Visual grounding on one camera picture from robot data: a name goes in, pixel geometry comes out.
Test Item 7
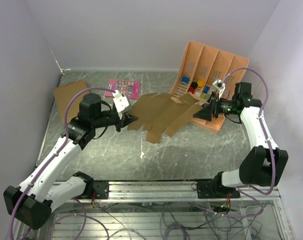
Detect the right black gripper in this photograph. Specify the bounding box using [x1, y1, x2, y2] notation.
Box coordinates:
[193, 91, 238, 121]

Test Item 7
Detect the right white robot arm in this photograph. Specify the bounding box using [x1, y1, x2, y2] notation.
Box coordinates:
[193, 80, 289, 198]

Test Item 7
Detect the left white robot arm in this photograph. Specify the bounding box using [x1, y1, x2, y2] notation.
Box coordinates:
[3, 91, 137, 230]

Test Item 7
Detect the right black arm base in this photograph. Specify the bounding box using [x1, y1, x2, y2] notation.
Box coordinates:
[191, 179, 240, 199]

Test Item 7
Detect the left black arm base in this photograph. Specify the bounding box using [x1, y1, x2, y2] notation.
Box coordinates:
[92, 180, 110, 200]

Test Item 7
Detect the white card box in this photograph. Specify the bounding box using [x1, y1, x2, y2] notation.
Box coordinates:
[221, 89, 229, 100]

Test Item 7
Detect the closed brown cardboard box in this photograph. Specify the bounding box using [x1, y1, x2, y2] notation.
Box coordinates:
[53, 80, 89, 124]

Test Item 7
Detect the red block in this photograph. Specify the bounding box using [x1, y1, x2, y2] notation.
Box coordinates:
[188, 87, 196, 94]

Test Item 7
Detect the pink sticker sheet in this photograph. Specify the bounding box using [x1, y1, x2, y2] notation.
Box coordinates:
[107, 79, 141, 100]

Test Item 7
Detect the yellow block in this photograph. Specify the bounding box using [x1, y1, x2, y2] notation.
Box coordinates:
[197, 80, 205, 88]

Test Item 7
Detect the blue block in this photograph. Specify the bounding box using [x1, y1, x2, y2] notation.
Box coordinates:
[181, 76, 190, 84]

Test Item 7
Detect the orange plastic file organizer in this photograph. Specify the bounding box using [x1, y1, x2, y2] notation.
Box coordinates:
[170, 40, 250, 134]

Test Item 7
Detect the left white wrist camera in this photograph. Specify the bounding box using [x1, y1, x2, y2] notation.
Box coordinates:
[112, 90, 132, 114]

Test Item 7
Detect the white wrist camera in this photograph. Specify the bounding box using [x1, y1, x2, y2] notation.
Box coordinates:
[212, 79, 226, 99]
[112, 90, 132, 114]

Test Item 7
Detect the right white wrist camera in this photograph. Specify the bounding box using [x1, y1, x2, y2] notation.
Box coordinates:
[212, 79, 226, 99]

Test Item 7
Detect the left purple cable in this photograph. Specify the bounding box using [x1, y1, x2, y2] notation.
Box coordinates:
[7, 87, 117, 240]

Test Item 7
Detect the purple cable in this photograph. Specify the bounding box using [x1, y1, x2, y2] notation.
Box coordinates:
[7, 87, 117, 240]
[222, 67, 279, 196]

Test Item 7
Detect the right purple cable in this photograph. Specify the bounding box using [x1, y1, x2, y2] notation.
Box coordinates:
[222, 67, 279, 196]

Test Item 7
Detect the aluminium mounting rail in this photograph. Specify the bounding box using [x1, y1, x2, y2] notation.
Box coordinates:
[51, 180, 279, 201]

